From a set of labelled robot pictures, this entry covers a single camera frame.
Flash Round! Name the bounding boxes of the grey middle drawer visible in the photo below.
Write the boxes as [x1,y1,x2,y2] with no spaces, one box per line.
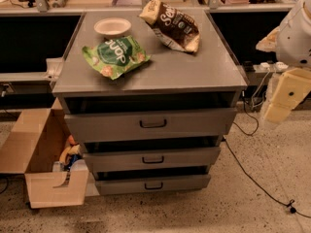
[84,147,220,173]

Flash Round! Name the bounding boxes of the items inside cardboard box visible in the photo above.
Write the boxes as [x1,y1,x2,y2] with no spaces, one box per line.
[52,135,87,172]

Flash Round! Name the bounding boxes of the grey bottom drawer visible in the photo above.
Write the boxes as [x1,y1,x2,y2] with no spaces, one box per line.
[95,174,211,195]

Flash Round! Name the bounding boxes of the black floor cable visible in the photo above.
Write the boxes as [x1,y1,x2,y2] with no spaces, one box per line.
[223,90,311,219]

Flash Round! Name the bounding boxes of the white paper bowl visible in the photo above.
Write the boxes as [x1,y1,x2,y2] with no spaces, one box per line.
[94,17,131,37]

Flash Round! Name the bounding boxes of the white plug adapter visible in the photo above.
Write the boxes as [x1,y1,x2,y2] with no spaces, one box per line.
[259,62,270,70]

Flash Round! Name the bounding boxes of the open cardboard box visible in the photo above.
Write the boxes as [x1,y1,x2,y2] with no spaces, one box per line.
[0,101,88,209]

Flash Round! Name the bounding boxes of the grey drawer cabinet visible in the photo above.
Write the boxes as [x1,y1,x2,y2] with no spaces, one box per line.
[52,9,246,181]

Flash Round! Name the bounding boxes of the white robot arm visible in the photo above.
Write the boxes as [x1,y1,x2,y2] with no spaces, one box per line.
[256,0,311,123]

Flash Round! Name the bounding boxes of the brown chip bag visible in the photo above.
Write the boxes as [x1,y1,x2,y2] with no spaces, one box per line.
[139,0,200,53]

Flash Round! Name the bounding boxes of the grey top drawer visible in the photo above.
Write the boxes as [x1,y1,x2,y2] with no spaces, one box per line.
[65,108,236,143]

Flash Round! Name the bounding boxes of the grey drawer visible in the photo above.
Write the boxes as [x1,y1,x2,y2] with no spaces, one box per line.
[84,147,220,173]
[95,174,211,195]
[65,108,236,143]

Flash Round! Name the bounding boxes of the white power strip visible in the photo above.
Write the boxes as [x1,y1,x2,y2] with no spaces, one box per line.
[275,61,289,71]

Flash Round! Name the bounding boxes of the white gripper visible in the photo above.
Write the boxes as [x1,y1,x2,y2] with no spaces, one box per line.
[256,26,311,124]

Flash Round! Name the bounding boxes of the green snack bag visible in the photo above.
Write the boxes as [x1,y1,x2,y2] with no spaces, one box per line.
[82,36,151,80]

